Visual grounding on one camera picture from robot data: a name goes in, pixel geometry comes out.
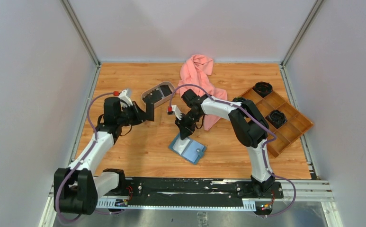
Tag purple cable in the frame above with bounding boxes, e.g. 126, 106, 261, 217
54, 91, 121, 225
168, 84, 297, 218

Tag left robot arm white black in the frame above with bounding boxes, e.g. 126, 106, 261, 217
54, 96, 155, 216

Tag wooden compartment tray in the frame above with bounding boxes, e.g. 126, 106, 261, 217
240, 82, 313, 157

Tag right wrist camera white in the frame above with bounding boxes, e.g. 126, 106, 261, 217
168, 105, 182, 120

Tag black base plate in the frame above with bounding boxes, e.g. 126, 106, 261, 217
96, 177, 285, 208

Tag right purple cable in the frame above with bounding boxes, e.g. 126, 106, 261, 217
168, 84, 297, 218

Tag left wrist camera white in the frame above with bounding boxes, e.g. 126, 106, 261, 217
118, 88, 133, 108

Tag pink cloth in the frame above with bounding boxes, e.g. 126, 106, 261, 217
177, 54, 229, 131

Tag black card left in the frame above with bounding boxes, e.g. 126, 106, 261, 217
143, 91, 162, 104

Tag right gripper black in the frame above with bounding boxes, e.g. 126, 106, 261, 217
175, 110, 203, 140

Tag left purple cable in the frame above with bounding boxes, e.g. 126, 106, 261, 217
54, 91, 121, 225

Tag aluminium rail frame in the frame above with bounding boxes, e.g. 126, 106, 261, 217
39, 180, 343, 227

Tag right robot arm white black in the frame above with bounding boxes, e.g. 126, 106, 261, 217
167, 89, 276, 198

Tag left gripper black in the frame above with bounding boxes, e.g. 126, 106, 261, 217
117, 101, 151, 127

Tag blue leather card holder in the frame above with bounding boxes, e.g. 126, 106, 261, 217
168, 133, 207, 165

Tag black card right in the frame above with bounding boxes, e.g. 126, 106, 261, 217
159, 85, 172, 97

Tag black VIP card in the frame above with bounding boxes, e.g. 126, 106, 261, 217
145, 103, 155, 122

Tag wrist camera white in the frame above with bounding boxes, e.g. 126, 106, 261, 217
118, 88, 133, 108
168, 105, 182, 120

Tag pink oval tray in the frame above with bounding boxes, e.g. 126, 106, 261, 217
141, 81, 175, 108

